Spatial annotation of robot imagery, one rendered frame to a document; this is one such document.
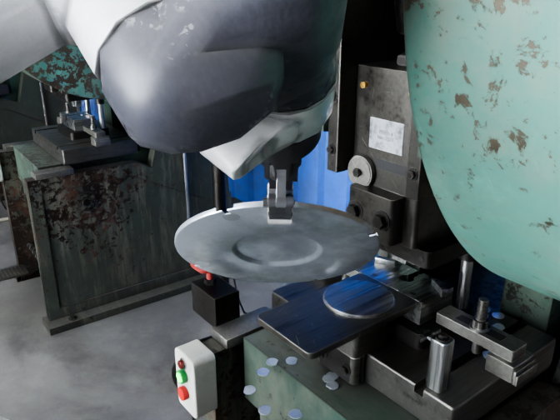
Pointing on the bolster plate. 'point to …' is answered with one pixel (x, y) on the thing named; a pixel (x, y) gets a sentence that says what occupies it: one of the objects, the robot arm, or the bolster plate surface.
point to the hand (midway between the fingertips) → (280, 203)
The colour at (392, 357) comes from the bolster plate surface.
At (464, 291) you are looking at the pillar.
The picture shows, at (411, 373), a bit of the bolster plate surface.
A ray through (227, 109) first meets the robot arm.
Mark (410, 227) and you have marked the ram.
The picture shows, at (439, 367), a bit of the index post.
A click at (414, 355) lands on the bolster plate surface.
